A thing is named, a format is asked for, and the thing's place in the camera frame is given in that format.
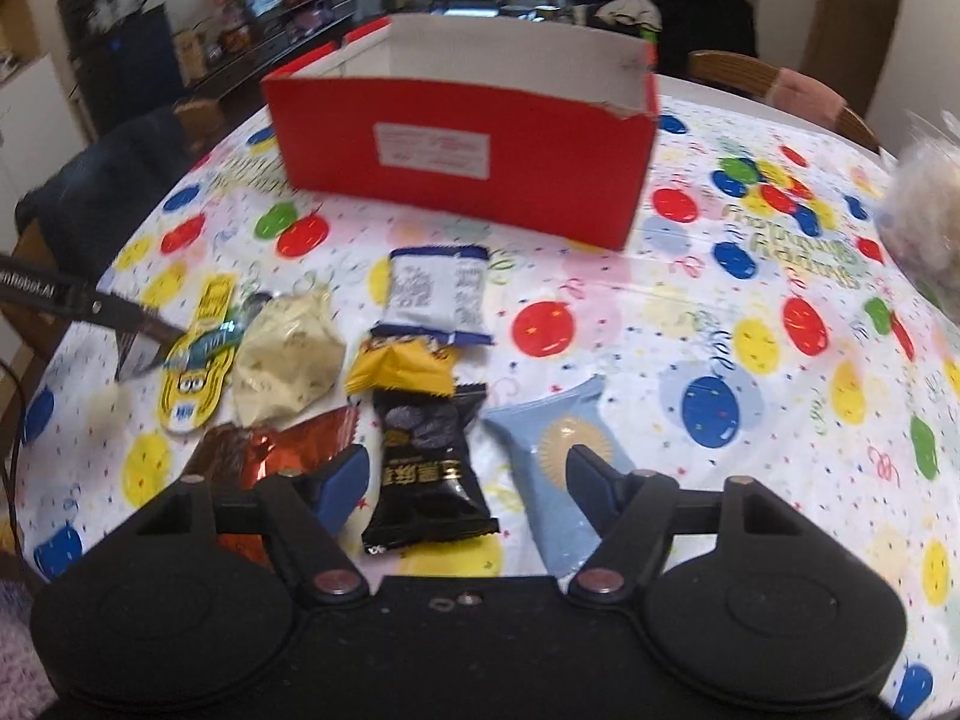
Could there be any white garment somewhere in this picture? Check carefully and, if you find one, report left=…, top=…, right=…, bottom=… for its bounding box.
left=596, top=0, right=662, bottom=29

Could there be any yellow snack packet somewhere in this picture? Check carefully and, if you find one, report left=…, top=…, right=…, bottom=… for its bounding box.
left=345, top=336, right=460, bottom=398

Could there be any clear plastic bag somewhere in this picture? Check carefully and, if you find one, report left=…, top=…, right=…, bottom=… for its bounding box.
left=874, top=109, right=960, bottom=308

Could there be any black cable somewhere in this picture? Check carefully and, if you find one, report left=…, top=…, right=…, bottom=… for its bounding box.
left=0, top=360, right=32, bottom=567

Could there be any pink cloth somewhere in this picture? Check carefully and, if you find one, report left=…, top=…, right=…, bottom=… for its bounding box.
left=771, top=67, right=848, bottom=132

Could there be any white and blue snack packet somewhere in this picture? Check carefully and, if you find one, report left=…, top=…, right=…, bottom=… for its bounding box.
left=373, top=245, right=496, bottom=347

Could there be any wooden door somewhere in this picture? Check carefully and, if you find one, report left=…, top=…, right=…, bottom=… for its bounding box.
left=799, top=0, right=912, bottom=119

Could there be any black cabinet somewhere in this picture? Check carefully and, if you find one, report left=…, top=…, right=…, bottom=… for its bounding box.
left=58, top=0, right=186, bottom=137

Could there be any balloon print tablecloth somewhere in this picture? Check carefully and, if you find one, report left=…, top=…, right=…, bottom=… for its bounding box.
left=15, top=82, right=960, bottom=720

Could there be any cream snack packet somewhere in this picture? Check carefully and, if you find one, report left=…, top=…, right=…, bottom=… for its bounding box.
left=231, top=285, right=347, bottom=425

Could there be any yellow cartoon jelly pouch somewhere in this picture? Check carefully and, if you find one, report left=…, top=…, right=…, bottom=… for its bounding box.
left=155, top=275, right=245, bottom=436

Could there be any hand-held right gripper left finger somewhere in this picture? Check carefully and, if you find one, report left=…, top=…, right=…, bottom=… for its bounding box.
left=135, top=444, right=372, bottom=605

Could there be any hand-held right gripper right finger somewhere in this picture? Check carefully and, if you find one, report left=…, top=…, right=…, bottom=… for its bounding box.
left=566, top=444, right=807, bottom=605

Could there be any light blue snack packet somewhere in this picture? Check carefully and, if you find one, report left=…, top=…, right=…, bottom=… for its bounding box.
left=480, top=375, right=638, bottom=578

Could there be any orange-red snack packet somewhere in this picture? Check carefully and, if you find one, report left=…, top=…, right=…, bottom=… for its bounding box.
left=266, top=405, right=357, bottom=475

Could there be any red cardboard box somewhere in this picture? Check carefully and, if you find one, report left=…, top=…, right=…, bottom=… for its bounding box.
left=260, top=13, right=661, bottom=252

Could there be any black snack packet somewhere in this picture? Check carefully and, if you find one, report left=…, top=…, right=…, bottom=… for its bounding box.
left=361, top=384, right=501, bottom=556

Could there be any black jacket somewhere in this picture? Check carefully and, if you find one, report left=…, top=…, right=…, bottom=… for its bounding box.
left=637, top=0, right=758, bottom=77

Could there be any dark blue cloth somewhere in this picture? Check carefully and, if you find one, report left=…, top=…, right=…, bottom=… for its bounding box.
left=15, top=106, right=220, bottom=290

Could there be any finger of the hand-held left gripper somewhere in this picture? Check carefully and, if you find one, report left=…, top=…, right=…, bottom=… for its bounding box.
left=90, top=286, right=188, bottom=383

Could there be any dark red foil snack packet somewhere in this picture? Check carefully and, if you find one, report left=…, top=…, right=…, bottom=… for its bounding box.
left=184, top=424, right=277, bottom=571

